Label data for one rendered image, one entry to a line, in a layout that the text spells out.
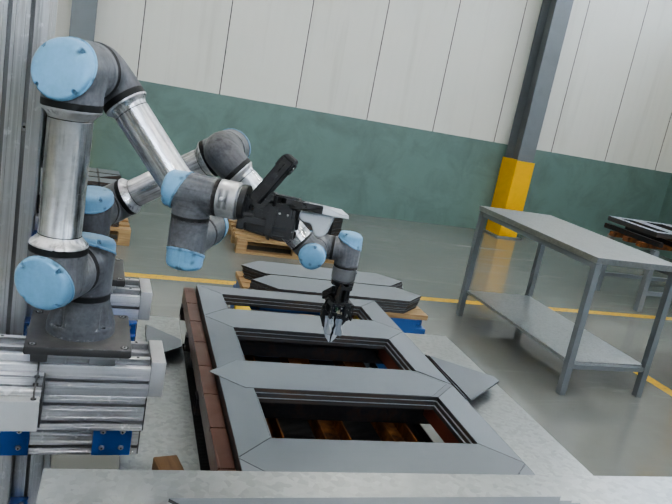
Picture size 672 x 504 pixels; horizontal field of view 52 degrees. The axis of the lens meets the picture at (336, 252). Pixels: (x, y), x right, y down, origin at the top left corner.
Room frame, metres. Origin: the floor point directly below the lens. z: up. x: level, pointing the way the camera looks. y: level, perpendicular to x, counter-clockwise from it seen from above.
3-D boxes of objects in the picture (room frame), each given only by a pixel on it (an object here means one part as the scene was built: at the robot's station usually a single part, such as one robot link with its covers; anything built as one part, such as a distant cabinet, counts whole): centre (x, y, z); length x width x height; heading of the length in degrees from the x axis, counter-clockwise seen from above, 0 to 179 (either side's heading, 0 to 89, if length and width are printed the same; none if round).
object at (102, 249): (1.50, 0.55, 1.20); 0.13 x 0.12 x 0.14; 175
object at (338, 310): (2.08, -0.04, 1.05); 0.09 x 0.08 x 0.12; 18
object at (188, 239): (1.36, 0.30, 1.34); 0.11 x 0.08 x 0.11; 175
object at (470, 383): (2.35, -0.54, 0.77); 0.45 x 0.20 x 0.04; 18
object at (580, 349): (5.12, -1.68, 0.47); 1.50 x 0.70 x 0.95; 21
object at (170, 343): (2.31, 0.54, 0.70); 0.39 x 0.12 x 0.04; 18
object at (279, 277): (2.98, -0.01, 0.82); 0.80 x 0.40 x 0.06; 108
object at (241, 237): (6.87, 0.47, 0.20); 1.20 x 0.80 x 0.41; 107
